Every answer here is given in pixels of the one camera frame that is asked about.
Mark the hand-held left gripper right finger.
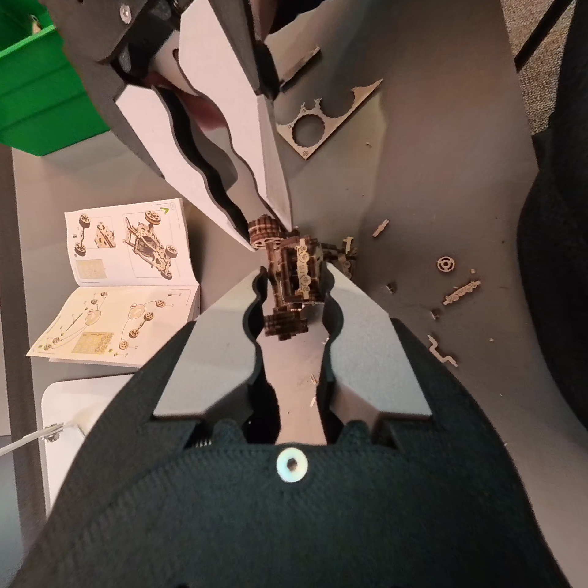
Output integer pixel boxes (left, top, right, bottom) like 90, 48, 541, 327
322, 264, 433, 430

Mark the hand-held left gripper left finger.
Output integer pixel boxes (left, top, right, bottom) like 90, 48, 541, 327
152, 268, 273, 421

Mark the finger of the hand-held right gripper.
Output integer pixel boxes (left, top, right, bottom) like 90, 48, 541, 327
114, 85, 258, 252
149, 0, 295, 231

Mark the wooden wheel axle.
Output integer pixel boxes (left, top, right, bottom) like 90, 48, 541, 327
248, 215, 309, 341

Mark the wooden buggy model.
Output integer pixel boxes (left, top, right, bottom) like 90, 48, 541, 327
266, 232, 359, 306

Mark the person's right hand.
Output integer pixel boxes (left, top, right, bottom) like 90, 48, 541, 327
181, 91, 231, 132

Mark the wooden S-shaped piece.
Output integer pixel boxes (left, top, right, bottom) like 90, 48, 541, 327
427, 334, 458, 367

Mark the green plastic bin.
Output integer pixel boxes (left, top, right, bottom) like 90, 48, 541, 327
0, 0, 111, 157

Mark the thin wooden strip offcut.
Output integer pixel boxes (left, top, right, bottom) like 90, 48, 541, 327
279, 46, 322, 88

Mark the toothed wooden bar piece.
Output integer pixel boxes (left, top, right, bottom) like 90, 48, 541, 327
443, 279, 482, 306

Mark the instruction booklet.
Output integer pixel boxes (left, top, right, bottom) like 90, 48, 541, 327
27, 198, 201, 368

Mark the wooden sheet offcut with holes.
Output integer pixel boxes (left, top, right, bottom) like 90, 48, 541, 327
276, 79, 384, 160

